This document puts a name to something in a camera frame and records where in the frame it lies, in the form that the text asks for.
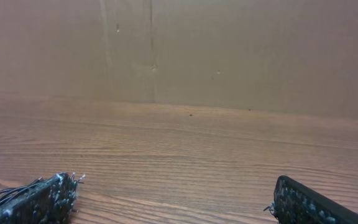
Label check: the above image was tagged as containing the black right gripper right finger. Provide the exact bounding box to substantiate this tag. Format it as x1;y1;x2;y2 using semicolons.
264;175;358;224

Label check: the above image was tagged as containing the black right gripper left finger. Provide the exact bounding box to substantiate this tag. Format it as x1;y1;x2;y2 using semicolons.
0;172;85;224

